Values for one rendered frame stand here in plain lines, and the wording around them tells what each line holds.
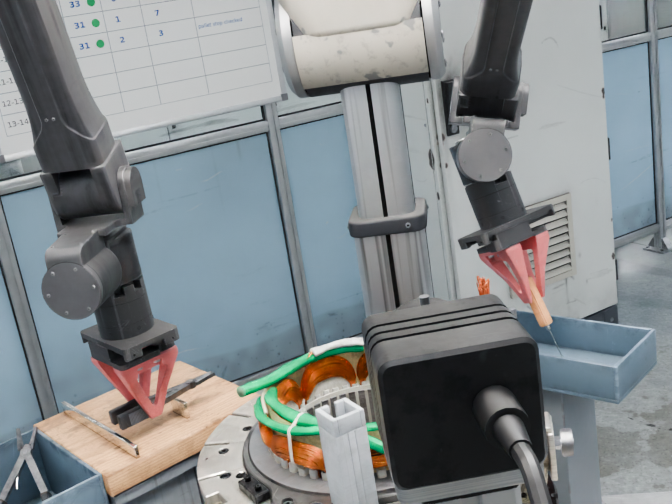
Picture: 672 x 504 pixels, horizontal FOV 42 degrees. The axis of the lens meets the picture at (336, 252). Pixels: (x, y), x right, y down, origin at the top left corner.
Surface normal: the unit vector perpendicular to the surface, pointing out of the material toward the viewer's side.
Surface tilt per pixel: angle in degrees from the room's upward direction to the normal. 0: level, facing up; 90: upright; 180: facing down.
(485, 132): 77
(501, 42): 138
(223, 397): 0
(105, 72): 90
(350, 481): 90
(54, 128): 107
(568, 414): 90
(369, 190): 90
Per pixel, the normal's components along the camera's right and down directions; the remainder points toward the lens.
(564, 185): 0.50, 0.17
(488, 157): -0.09, 0.08
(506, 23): -0.13, 0.92
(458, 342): -0.15, -0.95
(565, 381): -0.64, 0.32
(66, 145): -0.07, 0.57
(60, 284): -0.11, 0.32
